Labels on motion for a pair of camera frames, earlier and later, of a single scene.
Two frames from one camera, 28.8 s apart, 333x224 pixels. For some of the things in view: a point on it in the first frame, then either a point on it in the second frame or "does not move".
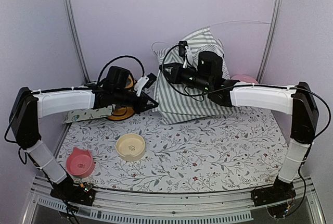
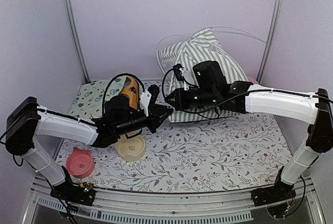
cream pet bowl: [131, 147] does not move
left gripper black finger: [146, 103] → [157, 114]
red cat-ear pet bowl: [79, 163] does not move
